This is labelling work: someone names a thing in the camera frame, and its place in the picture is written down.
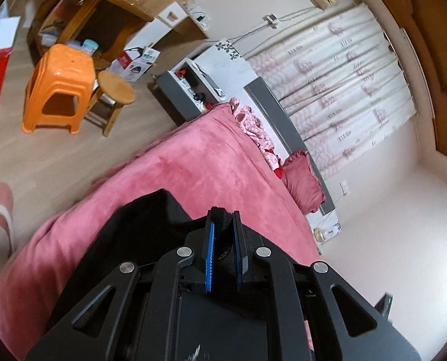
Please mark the orange plastic stool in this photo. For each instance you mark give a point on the orange plastic stool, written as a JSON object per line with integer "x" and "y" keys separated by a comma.
{"x": 61, "y": 67}

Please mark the pale patterned curtain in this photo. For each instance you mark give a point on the pale patterned curtain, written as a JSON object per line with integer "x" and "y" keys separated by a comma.
{"x": 340, "y": 82}

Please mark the red ruffled pillow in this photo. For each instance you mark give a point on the red ruffled pillow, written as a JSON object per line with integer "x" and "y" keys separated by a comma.
{"x": 302, "y": 180}

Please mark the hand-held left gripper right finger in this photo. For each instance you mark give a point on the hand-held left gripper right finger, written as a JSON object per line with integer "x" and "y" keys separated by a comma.
{"x": 240, "y": 255}

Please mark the round wooden stool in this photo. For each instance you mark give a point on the round wooden stool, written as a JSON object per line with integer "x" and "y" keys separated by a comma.
{"x": 114, "y": 84}

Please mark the white power strip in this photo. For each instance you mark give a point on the white power strip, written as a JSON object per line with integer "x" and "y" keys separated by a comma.
{"x": 271, "y": 20}

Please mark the leaf print nightstand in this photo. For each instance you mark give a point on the leaf print nightstand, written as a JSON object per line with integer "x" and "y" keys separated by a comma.
{"x": 223, "y": 64}

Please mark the white appliance box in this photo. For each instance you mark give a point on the white appliance box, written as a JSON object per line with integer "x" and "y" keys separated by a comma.
{"x": 133, "y": 66}

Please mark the red cloth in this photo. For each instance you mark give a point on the red cloth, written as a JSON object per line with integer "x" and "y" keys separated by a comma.
{"x": 278, "y": 171}

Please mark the black pants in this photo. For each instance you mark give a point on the black pants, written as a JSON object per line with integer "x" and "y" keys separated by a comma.
{"x": 140, "y": 225}

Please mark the pink floral cloth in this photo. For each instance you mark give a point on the pink floral cloth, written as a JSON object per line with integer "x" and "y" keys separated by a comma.
{"x": 253, "y": 128}

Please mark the small white nightstand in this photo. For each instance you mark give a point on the small white nightstand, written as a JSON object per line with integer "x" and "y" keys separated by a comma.
{"x": 327, "y": 229}

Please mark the brown wooden wardrobe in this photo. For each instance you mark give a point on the brown wooden wardrobe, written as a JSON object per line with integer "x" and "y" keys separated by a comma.
{"x": 434, "y": 45}

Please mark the pink plush bed blanket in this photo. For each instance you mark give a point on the pink plush bed blanket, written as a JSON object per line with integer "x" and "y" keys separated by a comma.
{"x": 193, "y": 165}

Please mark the dark object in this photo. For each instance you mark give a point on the dark object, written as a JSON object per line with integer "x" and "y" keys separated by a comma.
{"x": 383, "y": 306}

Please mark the white flat carton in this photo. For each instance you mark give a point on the white flat carton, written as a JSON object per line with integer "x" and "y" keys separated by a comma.
{"x": 1, "y": 34}

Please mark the white wall socket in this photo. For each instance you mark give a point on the white wall socket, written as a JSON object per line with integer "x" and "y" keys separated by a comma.
{"x": 344, "y": 188}

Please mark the grey headboard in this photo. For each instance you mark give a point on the grey headboard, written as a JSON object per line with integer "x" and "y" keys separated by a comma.
{"x": 276, "y": 116}

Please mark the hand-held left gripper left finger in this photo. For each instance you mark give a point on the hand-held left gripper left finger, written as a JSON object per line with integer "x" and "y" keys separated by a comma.
{"x": 209, "y": 259}

